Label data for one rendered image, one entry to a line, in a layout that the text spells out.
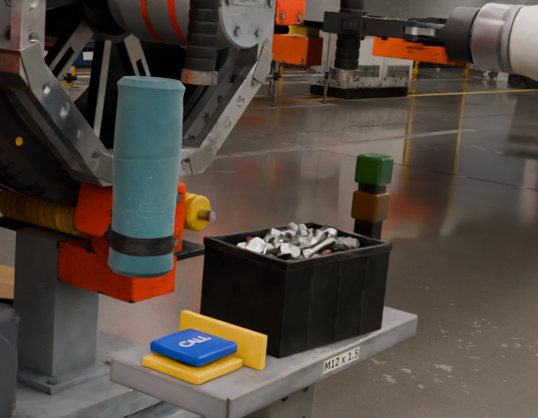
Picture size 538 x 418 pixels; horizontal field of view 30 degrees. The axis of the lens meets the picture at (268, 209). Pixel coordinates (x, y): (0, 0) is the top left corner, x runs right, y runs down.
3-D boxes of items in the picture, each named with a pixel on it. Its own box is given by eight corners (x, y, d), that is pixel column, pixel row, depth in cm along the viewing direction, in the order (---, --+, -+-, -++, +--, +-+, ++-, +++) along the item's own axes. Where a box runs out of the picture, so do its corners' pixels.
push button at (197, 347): (189, 345, 116) (190, 326, 116) (237, 361, 113) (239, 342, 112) (147, 359, 111) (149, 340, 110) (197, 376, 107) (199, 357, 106)
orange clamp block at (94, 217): (81, 169, 147) (70, 229, 148) (120, 177, 143) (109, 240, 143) (113, 172, 153) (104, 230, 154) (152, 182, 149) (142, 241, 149)
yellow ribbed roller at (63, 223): (12, 211, 174) (13, 177, 173) (138, 246, 158) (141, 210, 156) (-15, 215, 169) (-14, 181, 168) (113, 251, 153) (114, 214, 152)
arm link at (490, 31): (529, 74, 137) (488, 70, 141) (538, 6, 135) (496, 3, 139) (503, 75, 130) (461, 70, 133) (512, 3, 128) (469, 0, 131)
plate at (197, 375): (187, 348, 117) (188, 340, 117) (243, 366, 113) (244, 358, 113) (141, 365, 111) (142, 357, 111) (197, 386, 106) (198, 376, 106)
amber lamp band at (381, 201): (363, 215, 142) (366, 187, 141) (388, 220, 140) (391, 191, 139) (349, 218, 139) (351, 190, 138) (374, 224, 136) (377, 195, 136)
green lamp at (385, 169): (367, 180, 141) (370, 152, 140) (392, 185, 139) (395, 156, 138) (352, 182, 138) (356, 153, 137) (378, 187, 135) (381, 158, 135)
